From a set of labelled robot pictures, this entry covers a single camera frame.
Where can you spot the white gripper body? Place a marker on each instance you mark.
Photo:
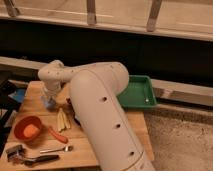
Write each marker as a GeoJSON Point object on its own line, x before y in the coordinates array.
{"type": "Point", "coordinates": [51, 92]}

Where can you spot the orange bowl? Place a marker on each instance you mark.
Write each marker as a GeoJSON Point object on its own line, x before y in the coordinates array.
{"type": "Point", "coordinates": [20, 126]}

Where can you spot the metal spoon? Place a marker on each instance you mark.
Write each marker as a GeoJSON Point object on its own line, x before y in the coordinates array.
{"type": "Point", "coordinates": [64, 149]}

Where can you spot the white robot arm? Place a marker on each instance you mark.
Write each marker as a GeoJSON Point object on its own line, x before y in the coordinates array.
{"type": "Point", "coordinates": [93, 90]}

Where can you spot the green plastic tray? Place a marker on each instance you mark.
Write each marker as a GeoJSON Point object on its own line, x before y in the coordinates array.
{"type": "Point", "coordinates": [139, 93]}

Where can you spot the yellow banana pieces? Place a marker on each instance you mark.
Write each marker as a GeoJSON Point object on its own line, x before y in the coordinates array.
{"type": "Point", "coordinates": [62, 121]}

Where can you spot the blue sponge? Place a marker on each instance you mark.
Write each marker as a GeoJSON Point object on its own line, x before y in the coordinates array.
{"type": "Point", "coordinates": [49, 105]}

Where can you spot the black handled tool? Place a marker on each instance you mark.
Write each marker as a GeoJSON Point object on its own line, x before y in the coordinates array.
{"type": "Point", "coordinates": [40, 159]}

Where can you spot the blue object left of table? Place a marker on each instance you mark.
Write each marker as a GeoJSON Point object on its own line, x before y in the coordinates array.
{"type": "Point", "coordinates": [18, 95]}

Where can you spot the dark red grapes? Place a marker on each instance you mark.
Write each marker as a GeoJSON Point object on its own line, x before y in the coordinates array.
{"type": "Point", "coordinates": [68, 101]}

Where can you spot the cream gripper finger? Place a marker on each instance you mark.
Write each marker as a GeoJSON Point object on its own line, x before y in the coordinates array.
{"type": "Point", "coordinates": [44, 97]}
{"type": "Point", "coordinates": [52, 99]}

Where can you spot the orange fruit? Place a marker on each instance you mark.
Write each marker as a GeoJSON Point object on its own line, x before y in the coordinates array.
{"type": "Point", "coordinates": [30, 131]}

